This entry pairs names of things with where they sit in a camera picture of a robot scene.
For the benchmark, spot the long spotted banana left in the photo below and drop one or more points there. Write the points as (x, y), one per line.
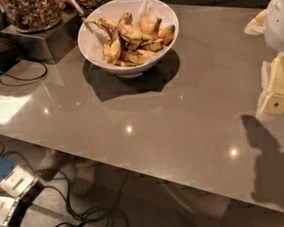
(112, 48)

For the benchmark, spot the orange banana right edge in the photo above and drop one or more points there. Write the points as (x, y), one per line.
(167, 34)

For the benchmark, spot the beige shoe left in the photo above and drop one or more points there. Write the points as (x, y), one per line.
(49, 165)

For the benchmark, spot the dark spotted banana middle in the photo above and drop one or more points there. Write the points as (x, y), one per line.
(153, 45)

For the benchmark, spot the beige shoe right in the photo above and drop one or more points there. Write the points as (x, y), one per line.
(84, 179)

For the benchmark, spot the metal stand block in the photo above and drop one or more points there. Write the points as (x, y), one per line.
(49, 46)

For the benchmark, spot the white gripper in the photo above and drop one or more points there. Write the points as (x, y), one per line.
(280, 22)

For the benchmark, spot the glass jar of nuts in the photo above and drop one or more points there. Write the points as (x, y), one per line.
(29, 16)

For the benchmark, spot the orange ripe banana back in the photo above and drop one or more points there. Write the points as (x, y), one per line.
(150, 27)

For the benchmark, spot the beige shoe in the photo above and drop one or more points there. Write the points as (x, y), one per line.
(84, 179)
(49, 165)

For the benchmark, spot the blue and silver box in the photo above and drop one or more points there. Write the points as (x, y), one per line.
(21, 188)

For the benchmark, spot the spotted banana bottom front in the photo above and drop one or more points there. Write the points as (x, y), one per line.
(138, 56)

